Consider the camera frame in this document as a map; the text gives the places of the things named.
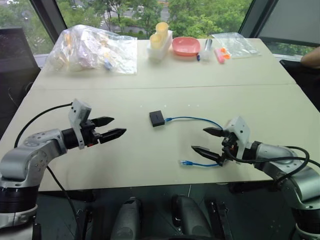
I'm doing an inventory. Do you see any white rectangular tray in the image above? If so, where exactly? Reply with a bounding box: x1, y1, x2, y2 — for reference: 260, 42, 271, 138
146, 29, 174, 62

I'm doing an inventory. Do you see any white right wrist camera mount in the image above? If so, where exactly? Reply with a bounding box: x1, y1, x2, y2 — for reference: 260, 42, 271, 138
224, 116, 251, 165

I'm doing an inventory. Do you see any black bracket under table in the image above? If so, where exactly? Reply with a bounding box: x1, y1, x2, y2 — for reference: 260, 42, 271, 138
206, 198, 230, 240

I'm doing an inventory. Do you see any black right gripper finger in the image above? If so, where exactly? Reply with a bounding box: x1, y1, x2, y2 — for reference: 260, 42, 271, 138
191, 145, 223, 163
202, 127, 227, 138

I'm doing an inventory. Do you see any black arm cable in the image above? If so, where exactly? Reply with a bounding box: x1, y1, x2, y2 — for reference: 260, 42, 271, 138
223, 146, 311, 192
14, 102, 83, 240

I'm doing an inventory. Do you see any tall yellow cup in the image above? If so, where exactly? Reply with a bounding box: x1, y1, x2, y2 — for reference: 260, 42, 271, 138
155, 21, 170, 38

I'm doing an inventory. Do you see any short yellow cup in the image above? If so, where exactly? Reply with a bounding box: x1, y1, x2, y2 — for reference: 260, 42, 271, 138
150, 33, 163, 50

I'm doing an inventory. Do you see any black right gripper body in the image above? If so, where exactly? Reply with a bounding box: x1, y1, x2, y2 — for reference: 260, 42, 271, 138
216, 132, 238, 167

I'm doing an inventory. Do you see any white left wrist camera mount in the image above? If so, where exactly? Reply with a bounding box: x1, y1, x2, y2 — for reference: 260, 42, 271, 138
67, 98, 92, 150

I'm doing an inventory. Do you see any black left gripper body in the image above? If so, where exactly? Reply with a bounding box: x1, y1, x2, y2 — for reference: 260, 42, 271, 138
80, 119, 103, 148

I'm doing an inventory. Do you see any pink plastic bowl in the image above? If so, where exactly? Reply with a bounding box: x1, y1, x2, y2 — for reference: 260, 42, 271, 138
171, 36, 201, 57

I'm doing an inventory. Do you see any clear plastic bag of items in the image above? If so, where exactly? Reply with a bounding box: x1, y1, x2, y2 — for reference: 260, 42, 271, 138
44, 24, 139, 75

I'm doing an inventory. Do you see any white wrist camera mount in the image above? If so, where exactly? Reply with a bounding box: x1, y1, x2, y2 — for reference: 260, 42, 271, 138
67, 98, 92, 150
224, 116, 251, 165

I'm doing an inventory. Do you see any blue Ethernet cable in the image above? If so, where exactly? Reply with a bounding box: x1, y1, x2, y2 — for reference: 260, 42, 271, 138
164, 115, 225, 168

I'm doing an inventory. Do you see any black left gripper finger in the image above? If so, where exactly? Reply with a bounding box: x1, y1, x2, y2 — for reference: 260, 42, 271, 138
98, 128, 127, 145
90, 116, 115, 127

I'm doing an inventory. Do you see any flat clear plastic bag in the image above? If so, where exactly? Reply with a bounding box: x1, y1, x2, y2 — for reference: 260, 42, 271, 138
211, 32, 262, 60

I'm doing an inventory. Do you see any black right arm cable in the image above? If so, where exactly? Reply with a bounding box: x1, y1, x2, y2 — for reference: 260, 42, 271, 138
223, 146, 311, 192

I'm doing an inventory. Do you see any dark rounded robot leg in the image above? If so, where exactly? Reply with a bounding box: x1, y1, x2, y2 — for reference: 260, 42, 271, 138
110, 196, 143, 240
170, 194, 213, 240

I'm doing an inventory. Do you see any small black box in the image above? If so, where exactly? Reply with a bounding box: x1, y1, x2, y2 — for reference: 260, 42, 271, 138
149, 109, 167, 129

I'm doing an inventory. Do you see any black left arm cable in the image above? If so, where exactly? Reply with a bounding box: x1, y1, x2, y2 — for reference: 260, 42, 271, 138
14, 102, 83, 240

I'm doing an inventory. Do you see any clear bottle with blue cap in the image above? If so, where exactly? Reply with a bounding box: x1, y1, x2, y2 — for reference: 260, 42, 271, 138
196, 38, 214, 62

